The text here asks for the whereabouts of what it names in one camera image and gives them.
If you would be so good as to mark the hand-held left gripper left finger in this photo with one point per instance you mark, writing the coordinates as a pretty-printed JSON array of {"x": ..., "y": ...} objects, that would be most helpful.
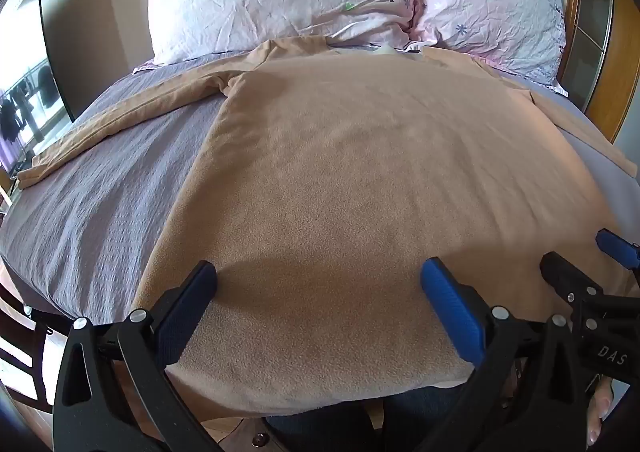
[{"x": 196, "y": 290}]

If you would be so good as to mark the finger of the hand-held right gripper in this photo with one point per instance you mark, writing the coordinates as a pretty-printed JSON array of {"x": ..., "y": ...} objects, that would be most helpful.
[
  {"x": 617, "y": 248},
  {"x": 565, "y": 273}
]

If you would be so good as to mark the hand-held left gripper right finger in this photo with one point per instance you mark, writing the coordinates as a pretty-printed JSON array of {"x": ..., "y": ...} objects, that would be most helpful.
[{"x": 449, "y": 301}]

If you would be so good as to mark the beige long-sleeved shirt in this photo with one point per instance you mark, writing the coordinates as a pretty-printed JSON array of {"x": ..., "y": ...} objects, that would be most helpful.
[{"x": 360, "y": 182}]

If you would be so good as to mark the person's right hand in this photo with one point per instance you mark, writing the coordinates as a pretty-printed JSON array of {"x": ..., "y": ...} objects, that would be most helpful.
[{"x": 601, "y": 407}]

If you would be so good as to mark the person's legs in dark pants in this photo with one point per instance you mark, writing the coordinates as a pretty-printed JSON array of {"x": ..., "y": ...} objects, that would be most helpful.
[{"x": 430, "y": 412}]

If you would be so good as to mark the grey-purple bed cover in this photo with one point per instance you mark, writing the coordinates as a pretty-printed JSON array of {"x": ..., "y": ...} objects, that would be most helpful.
[{"x": 110, "y": 182}]

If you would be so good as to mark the wooden chair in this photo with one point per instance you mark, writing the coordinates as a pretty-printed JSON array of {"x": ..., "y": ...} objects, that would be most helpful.
[{"x": 25, "y": 347}]

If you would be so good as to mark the wooden headboard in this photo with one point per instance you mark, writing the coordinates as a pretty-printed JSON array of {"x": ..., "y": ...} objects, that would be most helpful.
[{"x": 595, "y": 7}]

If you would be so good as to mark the dark-framed window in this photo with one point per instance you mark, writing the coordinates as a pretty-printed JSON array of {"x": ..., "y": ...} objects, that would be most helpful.
[{"x": 25, "y": 82}]

